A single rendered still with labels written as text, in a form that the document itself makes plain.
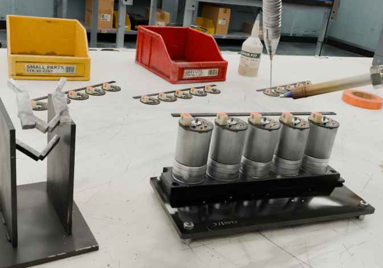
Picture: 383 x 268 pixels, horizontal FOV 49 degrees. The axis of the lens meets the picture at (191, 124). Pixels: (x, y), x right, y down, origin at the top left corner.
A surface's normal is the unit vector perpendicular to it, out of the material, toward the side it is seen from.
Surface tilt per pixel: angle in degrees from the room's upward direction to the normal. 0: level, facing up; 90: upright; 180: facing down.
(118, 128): 0
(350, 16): 90
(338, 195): 0
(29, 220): 0
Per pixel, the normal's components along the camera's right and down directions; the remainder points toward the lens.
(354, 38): -0.88, 0.06
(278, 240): 0.14, -0.92
